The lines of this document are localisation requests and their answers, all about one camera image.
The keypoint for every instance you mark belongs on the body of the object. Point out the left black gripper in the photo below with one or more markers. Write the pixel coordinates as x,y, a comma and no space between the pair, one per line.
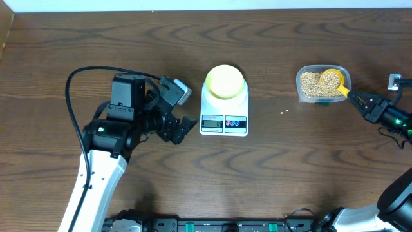
172,127

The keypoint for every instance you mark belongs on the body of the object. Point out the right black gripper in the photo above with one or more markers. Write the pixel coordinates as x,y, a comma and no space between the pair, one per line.
376,109

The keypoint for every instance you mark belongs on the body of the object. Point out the yellow measuring scoop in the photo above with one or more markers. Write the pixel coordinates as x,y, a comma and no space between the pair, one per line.
332,80

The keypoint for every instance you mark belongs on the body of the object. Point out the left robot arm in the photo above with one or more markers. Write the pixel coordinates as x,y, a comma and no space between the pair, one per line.
138,107

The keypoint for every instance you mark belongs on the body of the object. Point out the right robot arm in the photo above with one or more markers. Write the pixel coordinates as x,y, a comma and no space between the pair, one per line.
392,212

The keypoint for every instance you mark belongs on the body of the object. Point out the white digital kitchen scale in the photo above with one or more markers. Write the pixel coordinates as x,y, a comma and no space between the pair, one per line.
224,117

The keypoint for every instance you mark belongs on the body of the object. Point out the pale yellow bowl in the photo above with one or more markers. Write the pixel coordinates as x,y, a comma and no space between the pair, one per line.
224,81

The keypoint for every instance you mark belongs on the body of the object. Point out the clear plastic container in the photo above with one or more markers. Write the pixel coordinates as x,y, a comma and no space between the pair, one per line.
321,68

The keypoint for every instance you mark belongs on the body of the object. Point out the soybeans pile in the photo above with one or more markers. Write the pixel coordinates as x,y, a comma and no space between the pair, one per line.
310,85

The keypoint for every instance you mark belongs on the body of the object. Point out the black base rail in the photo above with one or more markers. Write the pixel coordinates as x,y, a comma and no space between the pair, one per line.
132,220

